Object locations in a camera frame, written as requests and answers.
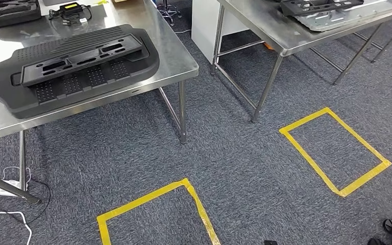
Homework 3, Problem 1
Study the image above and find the stainless steel workbench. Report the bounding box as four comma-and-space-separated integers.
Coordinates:
0, 0, 200, 205

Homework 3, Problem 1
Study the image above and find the white power cable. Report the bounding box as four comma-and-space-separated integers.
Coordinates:
0, 165, 33, 245

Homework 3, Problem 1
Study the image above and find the stainless steel table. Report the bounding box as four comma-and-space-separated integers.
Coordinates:
210, 0, 392, 123

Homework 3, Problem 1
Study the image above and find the silver sheet metal panel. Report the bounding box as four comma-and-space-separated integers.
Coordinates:
294, 0, 392, 33

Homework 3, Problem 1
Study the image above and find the white cabinet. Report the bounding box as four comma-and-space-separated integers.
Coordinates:
191, 0, 251, 65

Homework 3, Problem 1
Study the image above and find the black foam-lined carry case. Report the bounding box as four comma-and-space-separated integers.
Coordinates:
0, 0, 42, 29

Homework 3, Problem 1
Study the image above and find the black plastic bracket part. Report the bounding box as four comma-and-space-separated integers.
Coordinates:
20, 34, 150, 88
280, 0, 365, 17

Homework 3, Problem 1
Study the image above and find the chrome stool base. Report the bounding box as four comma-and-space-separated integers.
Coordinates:
157, 0, 183, 27

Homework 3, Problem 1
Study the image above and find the black device with white tag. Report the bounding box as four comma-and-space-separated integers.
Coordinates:
48, 3, 92, 27

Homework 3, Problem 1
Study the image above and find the yellow floor tape square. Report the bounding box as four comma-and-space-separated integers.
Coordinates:
96, 178, 222, 245
279, 107, 392, 198

